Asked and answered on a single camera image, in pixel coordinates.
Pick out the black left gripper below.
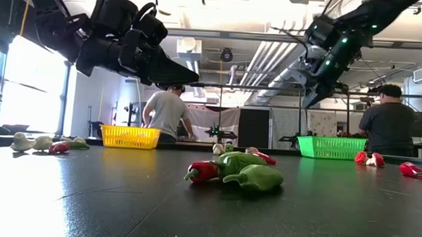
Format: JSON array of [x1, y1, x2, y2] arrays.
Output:
[[75, 27, 202, 91]]

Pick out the black round ceiling device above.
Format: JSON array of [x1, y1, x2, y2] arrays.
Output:
[[219, 47, 235, 63]]

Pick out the red toy chili pepper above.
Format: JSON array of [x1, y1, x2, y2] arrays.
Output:
[[397, 161, 422, 181], [252, 151, 277, 167], [183, 160, 220, 184], [48, 141, 72, 156]]

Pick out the pale green white mushroom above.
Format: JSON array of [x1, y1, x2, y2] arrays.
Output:
[[32, 135, 55, 153]]

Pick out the green plastic basket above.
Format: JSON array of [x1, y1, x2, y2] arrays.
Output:
[[295, 135, 368, 161]]

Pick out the white toy garlic bulb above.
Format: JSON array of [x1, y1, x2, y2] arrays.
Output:
[[8, 132, 37, 153]]

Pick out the black table mat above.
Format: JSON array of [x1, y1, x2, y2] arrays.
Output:
[[0, 135, 422, 237]]

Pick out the black metal rig frame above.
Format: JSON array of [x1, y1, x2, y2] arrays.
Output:
[[170, 81, 422, 155]]

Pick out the green toy chili pepper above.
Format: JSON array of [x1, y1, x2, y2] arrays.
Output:
[[67, 140, 91, 151], [221, 163, 286, 193]]

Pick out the white ceiling unit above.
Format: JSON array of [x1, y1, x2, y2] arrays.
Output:
[[176, 37, 203, 62]]

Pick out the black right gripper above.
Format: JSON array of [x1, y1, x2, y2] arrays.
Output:
[[302, 43, 359, 111]]

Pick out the black background monitor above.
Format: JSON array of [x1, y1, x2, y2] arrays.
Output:
[[409, 110, 422, 138]]

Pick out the bright window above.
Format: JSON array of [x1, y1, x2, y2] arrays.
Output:
[[0, 35, 70, 135]]

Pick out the white wall vent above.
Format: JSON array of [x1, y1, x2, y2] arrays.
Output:
[[411, 65, 422, 84]]

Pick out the black chair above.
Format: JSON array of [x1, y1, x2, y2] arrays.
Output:
[[88, 120, 106, 139]]

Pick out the silver ceiling duct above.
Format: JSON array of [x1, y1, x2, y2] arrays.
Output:
[[239, 40, 327, 109]]

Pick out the yellow plastic basket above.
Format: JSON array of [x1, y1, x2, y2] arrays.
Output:
[[99, 124, 162, 150]]

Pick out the black upright panel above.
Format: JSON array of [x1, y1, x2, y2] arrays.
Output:
[[238, 108, 271, 149]]

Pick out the red toy vegetables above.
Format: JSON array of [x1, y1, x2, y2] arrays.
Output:
[[366, 152, 385, 168]]

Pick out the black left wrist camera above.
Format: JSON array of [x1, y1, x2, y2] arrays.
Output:
[[90, 0, 170, 47]]

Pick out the person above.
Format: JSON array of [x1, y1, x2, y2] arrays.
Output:
[[356, 83, 418, 158], [141, 82, 198, 146]]

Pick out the white hanging cloth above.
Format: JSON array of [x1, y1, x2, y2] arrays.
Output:
[[187, 105, 241, 144]]

